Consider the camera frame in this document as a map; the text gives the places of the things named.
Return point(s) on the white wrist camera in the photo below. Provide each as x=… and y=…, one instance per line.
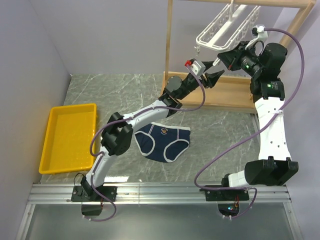
x=195, y=67
x=259, y=34

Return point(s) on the navy blue underwear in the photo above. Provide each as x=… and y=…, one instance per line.
x=162, y=143

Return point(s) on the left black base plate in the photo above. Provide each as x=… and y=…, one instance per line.
x=79, y=194

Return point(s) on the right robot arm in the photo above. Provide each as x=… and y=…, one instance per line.
x=274, y=166

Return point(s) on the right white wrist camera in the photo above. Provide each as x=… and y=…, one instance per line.
x=259, y=34

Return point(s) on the white clip hanger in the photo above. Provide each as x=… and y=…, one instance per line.
x=228, y=28

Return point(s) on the aluminium rail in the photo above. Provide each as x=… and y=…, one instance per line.
x=147, y=193

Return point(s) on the wooden hanging rack frame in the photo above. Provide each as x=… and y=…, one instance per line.
x=232, y=93

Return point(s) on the yellow plastic tray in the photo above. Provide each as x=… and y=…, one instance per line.
x=69, y=133

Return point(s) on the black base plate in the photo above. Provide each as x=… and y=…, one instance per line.
x=79, y=194
x=225, y=195

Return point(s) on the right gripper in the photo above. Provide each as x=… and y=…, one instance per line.
x=231, y=58

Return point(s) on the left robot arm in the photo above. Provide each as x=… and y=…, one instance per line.
x=117, y=134

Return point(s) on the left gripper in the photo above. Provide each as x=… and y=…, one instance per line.
x=212, y=79

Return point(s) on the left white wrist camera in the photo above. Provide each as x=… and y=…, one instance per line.
x=195, y=67

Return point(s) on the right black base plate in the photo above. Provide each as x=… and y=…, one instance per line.
x=225, y=195

